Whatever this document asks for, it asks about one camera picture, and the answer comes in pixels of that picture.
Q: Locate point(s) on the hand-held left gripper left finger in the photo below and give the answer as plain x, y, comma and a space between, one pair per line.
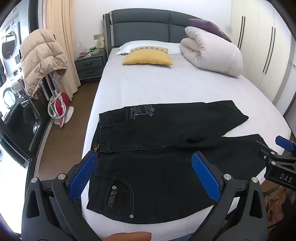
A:
83, 176

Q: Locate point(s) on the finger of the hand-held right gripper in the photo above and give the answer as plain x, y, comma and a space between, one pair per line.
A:
267, 154
285, 142

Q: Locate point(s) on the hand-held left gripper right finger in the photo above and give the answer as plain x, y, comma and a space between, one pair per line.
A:
205, 178

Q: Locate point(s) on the black denim pants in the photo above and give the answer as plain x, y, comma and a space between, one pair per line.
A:
161, 176

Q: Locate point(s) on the person's left hand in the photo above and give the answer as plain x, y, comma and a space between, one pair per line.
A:
129, 237

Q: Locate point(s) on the red and white iron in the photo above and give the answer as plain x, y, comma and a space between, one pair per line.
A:
62, 102

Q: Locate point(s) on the black framed glass door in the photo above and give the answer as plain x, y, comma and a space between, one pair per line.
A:
20, 129

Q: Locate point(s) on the cream wardrobe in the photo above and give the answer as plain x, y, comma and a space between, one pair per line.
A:
259, 46

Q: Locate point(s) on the white sheeted bed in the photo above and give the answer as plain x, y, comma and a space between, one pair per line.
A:
143, 88

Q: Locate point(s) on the white front-load washing machine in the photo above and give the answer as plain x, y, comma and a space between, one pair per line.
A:
8, 96

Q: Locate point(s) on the grey nightstand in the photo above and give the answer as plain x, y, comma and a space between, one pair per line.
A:
90, 66

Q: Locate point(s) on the rolled white duvet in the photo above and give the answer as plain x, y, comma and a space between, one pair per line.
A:
212, 53

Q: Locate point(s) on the beige puffer jacket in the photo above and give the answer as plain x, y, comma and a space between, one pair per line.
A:
39, 60

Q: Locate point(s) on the white patterned container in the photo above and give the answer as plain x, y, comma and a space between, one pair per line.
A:
101, 45

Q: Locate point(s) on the yellow pillow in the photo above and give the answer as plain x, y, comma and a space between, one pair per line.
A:
148, 58

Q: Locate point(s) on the purple pillow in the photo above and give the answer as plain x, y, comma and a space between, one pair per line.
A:
210, 26

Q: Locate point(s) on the white pillow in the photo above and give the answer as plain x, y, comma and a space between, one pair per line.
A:
138, 44

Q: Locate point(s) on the silver front-load washing machine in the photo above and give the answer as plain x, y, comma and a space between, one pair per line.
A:
10, 46

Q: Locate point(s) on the cream curtain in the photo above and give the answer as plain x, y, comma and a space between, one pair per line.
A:
60, 20

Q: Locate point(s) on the grey padded headboard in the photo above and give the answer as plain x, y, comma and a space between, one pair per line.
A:
143, 30

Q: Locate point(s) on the beige wall switch plate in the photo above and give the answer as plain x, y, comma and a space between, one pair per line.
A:
98, 36

